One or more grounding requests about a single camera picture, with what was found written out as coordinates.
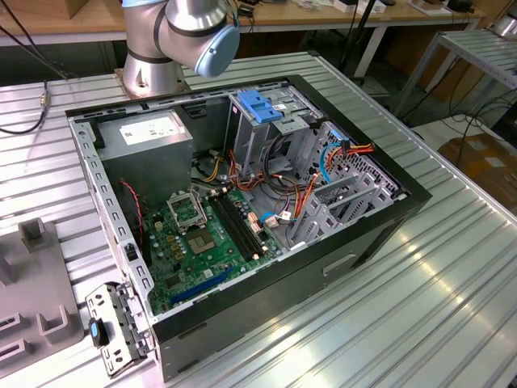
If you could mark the black RAM slot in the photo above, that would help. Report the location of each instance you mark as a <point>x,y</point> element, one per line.
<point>246,226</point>
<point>241,226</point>
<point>235,226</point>
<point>229,226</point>

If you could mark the small black device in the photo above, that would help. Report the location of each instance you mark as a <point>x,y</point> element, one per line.
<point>460,5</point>

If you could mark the large brown cardboard box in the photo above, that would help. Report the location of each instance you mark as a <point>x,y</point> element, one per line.
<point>484,161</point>

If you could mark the green motherboard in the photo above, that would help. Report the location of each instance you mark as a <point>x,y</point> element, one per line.
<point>190,262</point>

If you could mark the grey metal disk bay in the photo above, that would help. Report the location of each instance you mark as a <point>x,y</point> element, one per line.
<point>319,220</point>

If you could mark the silver metal cylinder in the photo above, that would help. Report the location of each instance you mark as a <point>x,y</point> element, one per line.
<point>505,26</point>

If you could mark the grey parts rack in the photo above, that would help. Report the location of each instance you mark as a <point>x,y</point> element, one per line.
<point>36,279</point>

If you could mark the metal slat side table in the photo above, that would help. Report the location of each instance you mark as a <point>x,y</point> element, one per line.
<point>476,52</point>

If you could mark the black open PC case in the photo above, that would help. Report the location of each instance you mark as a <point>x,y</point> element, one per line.
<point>262,303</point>

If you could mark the small white box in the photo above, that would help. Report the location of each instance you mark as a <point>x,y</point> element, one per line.
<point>343,5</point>

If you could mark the grey optical drive cage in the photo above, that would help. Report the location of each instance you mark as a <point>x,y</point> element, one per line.
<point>250,141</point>

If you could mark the blue plastic drive latch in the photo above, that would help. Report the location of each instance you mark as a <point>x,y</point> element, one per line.
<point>258,106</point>

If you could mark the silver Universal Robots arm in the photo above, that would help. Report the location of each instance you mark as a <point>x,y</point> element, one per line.
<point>145,40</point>

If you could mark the blue expansion slot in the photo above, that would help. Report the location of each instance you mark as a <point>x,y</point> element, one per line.
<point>202,285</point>

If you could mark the silver rear slot bracket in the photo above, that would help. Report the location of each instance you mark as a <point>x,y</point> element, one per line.
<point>109,309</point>

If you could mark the black stand pole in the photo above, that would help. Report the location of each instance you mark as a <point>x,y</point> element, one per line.
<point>360,30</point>

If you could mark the black latch with blue mark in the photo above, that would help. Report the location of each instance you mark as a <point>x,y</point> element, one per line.
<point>101,335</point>

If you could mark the grey power supply unit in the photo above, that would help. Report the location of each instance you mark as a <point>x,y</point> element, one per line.
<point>145,165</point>

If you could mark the CPU socket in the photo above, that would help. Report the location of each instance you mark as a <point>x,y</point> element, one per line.
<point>202,242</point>

